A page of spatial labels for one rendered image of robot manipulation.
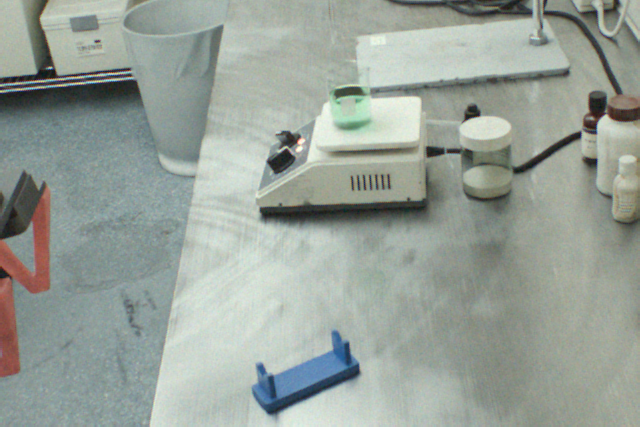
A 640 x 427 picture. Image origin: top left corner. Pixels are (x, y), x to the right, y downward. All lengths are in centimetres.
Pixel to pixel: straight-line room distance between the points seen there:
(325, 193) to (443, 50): 47
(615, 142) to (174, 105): 183
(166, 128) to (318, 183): 174
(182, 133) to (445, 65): 145
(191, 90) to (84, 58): 64
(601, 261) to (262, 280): 36
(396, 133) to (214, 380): 38
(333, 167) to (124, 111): 228
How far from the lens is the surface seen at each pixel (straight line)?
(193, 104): 294
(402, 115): 132
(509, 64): 164
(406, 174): 128
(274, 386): 103
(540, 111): 152
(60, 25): 344
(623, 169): 124
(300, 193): 130
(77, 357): 246
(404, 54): 169
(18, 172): 80
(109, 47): 346
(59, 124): 353
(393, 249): 123
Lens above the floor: 141
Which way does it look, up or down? 29 degrees down
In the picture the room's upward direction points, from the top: 7 degrees counter-clockwise
